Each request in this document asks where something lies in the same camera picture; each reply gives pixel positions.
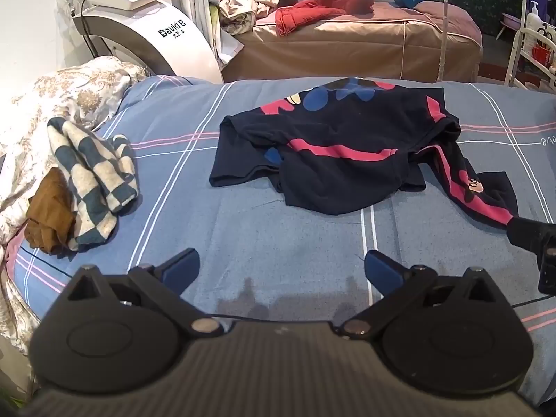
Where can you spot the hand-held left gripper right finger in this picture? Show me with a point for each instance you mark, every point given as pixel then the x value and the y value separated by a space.
pixel 382 271

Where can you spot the red garment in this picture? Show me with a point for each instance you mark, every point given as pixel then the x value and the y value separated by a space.
pixel 330 6

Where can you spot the white trolley rack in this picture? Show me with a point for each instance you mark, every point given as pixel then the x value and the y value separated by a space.
pixel 532 58

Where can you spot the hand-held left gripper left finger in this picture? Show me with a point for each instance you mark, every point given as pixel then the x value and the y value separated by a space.
pixel 181 266

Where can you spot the white pump bottle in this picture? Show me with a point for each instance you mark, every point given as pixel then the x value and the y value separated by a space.
pixel 534 21

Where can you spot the crumpled beige cloth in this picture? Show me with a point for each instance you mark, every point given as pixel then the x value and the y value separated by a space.
pixel 241 11

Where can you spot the blue white checkered cloth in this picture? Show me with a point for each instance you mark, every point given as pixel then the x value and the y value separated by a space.
pixel 93 173

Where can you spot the white metal pole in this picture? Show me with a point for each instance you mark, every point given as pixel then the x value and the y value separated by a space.
pixel 445 21

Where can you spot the floral beige quilt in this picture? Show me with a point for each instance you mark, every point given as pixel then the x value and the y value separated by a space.
pixel 52 104

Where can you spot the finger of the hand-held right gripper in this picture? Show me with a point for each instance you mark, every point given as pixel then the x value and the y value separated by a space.
pixel 527 231

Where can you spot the brown cloth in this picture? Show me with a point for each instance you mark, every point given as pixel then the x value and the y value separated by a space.
pixel 47 213

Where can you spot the white beauty machine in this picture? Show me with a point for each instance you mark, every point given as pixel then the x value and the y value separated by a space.
pixel 147 30

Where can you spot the navy cartoon print t-shirt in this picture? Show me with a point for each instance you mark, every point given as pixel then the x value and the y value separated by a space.
pixel 347 139

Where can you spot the pink basin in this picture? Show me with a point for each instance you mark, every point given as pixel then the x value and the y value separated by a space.
pixel 509 21

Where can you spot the tan covered massage bed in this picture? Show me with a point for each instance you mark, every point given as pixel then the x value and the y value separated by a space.
pixel 365 47

